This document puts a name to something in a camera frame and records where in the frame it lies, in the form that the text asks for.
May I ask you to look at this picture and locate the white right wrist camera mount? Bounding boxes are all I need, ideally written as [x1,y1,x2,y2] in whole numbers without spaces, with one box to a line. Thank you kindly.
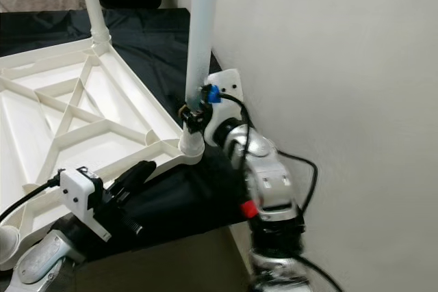
[205,68,244,146]

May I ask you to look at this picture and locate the red cable connector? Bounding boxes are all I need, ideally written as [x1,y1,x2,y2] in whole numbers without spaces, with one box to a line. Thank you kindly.
[240,200,259,219]

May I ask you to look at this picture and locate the white plastic table top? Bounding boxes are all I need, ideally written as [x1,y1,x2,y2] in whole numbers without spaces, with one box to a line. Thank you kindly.
[0,39,206,269]

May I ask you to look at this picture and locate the black table cloth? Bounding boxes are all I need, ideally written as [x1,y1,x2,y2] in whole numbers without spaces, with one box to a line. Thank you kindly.
[0,8,254,286]

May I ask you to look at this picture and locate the white plastic table leg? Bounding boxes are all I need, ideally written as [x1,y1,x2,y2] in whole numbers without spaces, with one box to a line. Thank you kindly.
[177,0,221,157]
[0,224,21,271]
[77,0,112,50]

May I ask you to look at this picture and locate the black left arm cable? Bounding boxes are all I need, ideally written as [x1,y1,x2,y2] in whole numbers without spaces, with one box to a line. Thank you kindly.
[0,177,62,223]

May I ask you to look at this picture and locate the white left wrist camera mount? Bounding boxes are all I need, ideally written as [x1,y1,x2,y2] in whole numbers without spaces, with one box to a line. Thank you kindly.
[60,167,112,241]

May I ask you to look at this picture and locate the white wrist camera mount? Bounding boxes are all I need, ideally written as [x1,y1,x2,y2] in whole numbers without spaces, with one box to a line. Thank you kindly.
[205,68,244,146]
[60,167,112,241]

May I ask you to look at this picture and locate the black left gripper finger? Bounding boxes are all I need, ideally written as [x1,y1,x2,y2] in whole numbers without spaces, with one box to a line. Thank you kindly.
[113,162,146,190]
[123,162,158,200]

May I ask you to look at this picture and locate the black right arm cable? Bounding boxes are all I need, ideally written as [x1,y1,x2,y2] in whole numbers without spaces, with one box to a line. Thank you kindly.
[219,94,343,292]

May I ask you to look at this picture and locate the blue cable connector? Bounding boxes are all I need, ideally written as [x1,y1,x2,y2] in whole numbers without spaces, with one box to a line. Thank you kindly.
[206,85,222,103]

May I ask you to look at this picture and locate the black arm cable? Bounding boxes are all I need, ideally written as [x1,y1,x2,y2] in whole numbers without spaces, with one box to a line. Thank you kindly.
[219,94,343,292]
[0,177,62,223]

